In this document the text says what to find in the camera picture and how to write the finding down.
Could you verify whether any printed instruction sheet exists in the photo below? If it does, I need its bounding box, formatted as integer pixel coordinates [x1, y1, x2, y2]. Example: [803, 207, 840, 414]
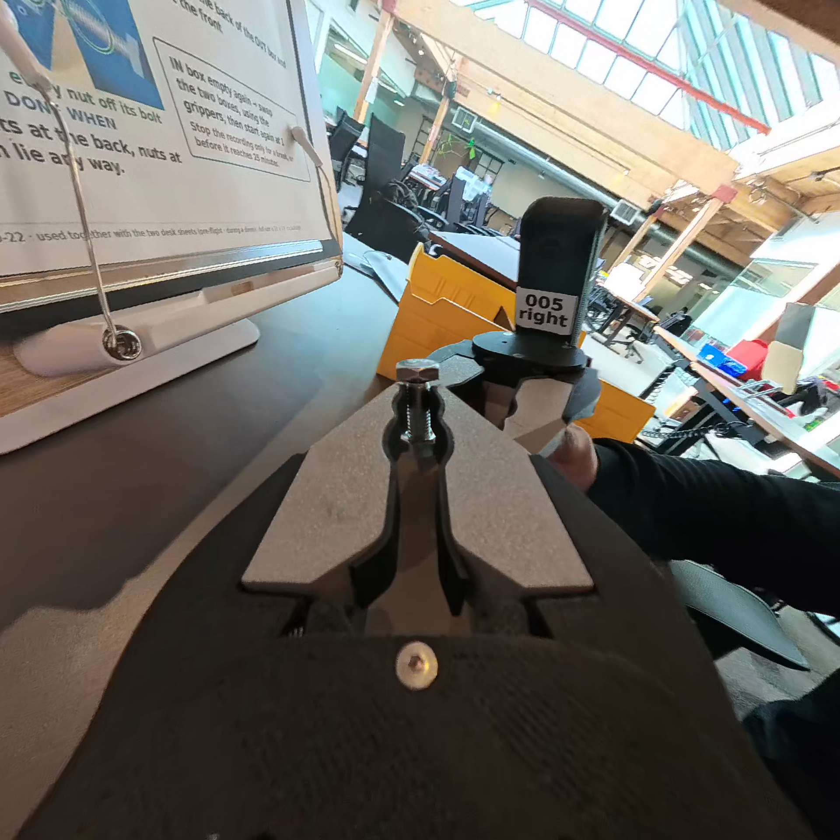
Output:
[0, 0, 332, 277]

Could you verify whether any long background desk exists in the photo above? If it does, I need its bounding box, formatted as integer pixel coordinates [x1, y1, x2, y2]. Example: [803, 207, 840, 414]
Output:
[656, 325, 840, 480]

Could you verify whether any person's right forearm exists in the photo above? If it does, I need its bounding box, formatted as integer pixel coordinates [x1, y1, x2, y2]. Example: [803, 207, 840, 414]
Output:
[586, 438, 840, 618]

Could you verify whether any background office table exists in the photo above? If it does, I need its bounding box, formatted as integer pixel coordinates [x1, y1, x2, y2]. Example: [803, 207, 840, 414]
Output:
[430, 230, 521, 290]

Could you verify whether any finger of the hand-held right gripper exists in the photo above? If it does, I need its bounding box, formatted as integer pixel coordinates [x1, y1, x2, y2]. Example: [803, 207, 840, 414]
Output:
[486, 381, 521, 432]
[503, 377, 573, 456]

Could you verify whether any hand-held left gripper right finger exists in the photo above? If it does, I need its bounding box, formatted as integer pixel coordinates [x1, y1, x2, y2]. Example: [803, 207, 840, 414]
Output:
[434, 384, 596, 618]

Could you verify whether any red box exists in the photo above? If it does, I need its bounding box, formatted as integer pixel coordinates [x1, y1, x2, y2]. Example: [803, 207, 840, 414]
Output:
[725, 338, 770, 383]

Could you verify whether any black coiled cable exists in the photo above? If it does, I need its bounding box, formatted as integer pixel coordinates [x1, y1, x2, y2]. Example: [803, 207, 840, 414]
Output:
[640, 420, 756, 448]

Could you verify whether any wooden document stand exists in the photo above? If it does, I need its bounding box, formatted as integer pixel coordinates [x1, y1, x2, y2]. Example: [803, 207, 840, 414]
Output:
[0, 0, 345, 455]

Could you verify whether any black office chair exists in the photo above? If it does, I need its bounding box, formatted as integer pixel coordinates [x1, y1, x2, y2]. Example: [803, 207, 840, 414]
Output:
[344, 115, 427, 263]
[328, 108, 366, 191]

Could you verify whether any pale flat sheet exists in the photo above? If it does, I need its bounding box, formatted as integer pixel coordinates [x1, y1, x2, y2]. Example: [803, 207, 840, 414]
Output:
[341, 233, 411, 304]

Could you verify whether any yellow plastic bin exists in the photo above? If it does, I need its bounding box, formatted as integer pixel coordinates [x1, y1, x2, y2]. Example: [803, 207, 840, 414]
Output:
[376, 243, 657, 444]

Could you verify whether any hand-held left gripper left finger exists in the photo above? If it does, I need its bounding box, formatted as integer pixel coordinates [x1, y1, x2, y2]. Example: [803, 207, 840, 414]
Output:
[240, 384, 403, 610]

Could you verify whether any blue storage crate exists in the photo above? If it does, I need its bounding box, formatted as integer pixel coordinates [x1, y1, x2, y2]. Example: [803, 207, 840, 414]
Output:
[697, 343, 749, 378]

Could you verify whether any person's right hand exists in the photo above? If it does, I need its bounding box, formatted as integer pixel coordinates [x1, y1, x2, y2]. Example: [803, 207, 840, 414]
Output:
[548, 423, 599, 492]

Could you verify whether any steel hex bolt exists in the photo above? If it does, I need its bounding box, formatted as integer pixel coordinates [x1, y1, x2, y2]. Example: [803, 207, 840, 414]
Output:
[395, 359, 441, 460]

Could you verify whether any grey office chair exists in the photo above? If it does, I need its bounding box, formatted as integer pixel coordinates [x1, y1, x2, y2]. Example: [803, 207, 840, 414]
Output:
[669, 558, 840, 673]

